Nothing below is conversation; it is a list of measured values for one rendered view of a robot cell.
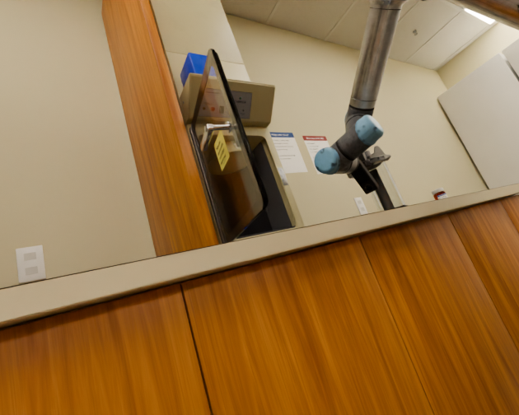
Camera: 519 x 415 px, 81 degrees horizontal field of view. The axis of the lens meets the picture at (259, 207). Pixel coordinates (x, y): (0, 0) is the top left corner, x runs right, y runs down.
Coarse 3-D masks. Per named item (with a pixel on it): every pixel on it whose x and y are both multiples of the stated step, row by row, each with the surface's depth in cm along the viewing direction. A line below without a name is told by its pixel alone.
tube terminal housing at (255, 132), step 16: (176, 64) 104; (224, 64) 116; (240, 64) 120; (176, 80) 101; (176, 96) 100; (256, 128) 110; (192, 144) 94; (256, 144) 114; (272, 144) 111; (272, 160) 112; (288, 192) 106; (208, 208) 89; (288, 208) 106
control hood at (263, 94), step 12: (192, 84) 91; (228, 84) 97; (240, 84) 99; (252, 84) 102; (264, 84) 105; (180, 96) 97; (192, 96) 92; (252, 96) 103; (264, 96) 106; (192, 108) 93; (252, 108) 105; (264, 108) 108; (252, 120) 107; (264, 120) 110
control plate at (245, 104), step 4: (232, 92) 99; (236, 92) 100; (240, 92) 100; (244, 92) 101; (248, 92) 102; (236, 96) 100; (240, 96) 101; (244, 96) 102; (248, 96) 102; (236, 100) 101; (240, 100) 101; (244, 100) 102; (248, 100) 103; (236, 104) 101; (240, 104) 102; (244, 104) 103; (248, 104) 103; (236, 108) 102; (240, 108) 102; (244, 108) 103; (248, 108) 104; (240, 112) 103; (244, 112) 104; (248, 112) 105; (240, 116) 103; (244, 116) 104; (248, 116) 105
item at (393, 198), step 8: (368, 168) 108; (376, 168) 107; (384, 168) 107; (376, 176) 106; (384, 176) 106; (384, 184) 105; (392, 184) 105; (376, 192) 106; (384, 192) 105; (392, 192) 104; (376, 200) 107; (384, 200) 105; (392, 200) 104; (400, 200) 104; (384, 208) 105
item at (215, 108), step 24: (216, 72) 67; (216, 96) 70; (192, 120) 92; (216, 120) 73; (240, 144) 63; (216, 168) 79; (240, 168) 65; (216, 192) 83; (240, 192) 67; (240, 216) 70
